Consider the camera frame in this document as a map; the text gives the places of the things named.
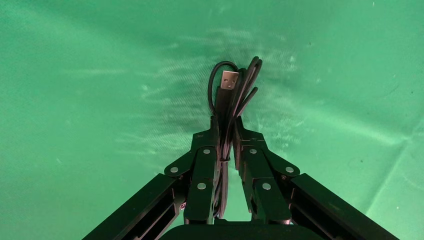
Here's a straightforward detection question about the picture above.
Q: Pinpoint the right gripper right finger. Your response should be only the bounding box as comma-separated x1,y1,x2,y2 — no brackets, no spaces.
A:
232,115,400,240

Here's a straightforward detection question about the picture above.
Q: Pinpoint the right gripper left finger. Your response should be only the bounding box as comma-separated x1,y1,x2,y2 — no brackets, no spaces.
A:
82,115,221,240

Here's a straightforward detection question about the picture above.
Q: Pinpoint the black USB cable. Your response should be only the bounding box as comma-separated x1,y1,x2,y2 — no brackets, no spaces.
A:
207,56,264,220

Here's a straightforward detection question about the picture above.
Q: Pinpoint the green table cloth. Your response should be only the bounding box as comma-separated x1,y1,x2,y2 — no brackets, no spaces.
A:
0,0,424,240

